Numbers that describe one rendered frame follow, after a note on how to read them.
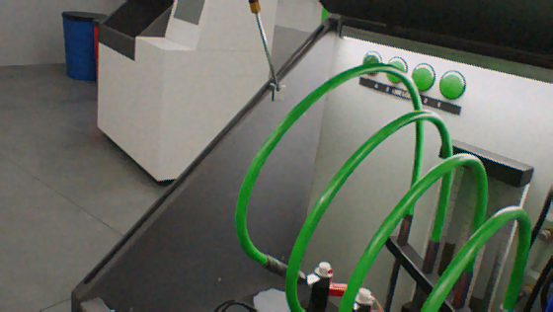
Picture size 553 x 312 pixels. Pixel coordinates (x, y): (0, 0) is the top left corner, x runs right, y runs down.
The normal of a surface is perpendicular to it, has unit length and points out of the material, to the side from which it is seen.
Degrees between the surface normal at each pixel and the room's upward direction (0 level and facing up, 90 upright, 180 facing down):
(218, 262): 90
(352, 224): 90
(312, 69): 90
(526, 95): 90
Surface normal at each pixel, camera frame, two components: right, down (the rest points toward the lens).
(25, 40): 0.76, 0.30
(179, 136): 0.58, 0.33
